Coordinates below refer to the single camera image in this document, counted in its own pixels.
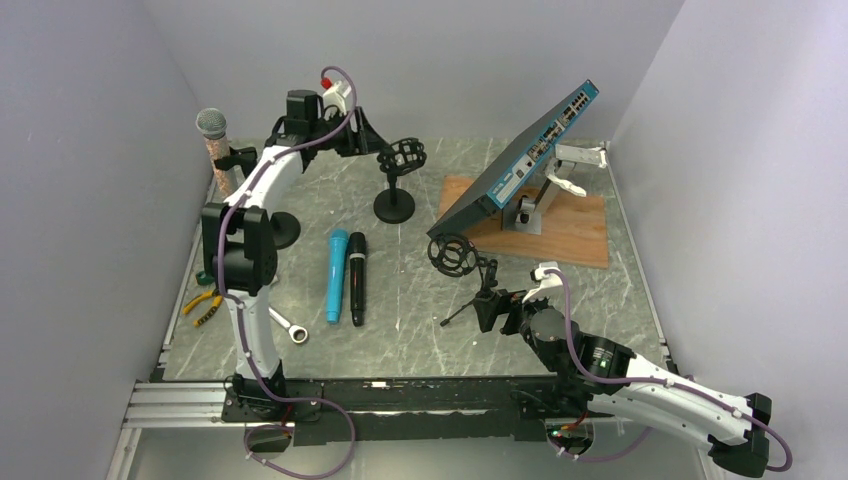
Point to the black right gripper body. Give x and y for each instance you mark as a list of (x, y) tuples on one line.
[(512, 323)]

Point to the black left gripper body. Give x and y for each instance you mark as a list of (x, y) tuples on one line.
[(338, 141)]

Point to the black tripod shock mount stand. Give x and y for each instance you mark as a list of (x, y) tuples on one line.
[(456, 256)]

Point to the black round base stand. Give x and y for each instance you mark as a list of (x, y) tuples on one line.
[(395, 205)]

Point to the blue microphone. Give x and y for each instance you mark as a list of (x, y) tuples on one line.
[(337, 244)]

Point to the black microphone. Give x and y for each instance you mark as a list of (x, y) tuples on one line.
[(357, 259)]

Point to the black clip microphone stand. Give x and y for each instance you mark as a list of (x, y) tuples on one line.
[(285, 228)]

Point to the silver head glitter microphone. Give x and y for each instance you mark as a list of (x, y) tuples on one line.
[(212, 124)]

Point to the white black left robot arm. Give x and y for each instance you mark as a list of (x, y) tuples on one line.
[(240, 241)]

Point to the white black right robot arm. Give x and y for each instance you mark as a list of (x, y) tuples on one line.
[(595, 375)]

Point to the wooden board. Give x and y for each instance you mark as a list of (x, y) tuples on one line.
[(499, 214)]

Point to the silver ratchet wrench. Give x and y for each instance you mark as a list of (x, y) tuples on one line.
[(297, 334)]

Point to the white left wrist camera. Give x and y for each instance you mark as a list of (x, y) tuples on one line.
[(336, 98)]

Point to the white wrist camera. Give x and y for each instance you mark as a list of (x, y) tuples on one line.
[(336, 98), (548, 281)]

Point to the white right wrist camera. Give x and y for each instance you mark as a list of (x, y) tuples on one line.
[(548, 281)]

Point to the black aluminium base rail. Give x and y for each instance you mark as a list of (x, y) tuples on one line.
[(375, 409)]

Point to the grey metal bracket stand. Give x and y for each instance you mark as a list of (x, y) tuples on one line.
[(556, 182)]

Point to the blue network switch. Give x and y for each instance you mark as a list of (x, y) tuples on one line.
[(528, 152)]

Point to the green handled screwdriver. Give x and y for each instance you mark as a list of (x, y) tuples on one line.
[(202, 278)]

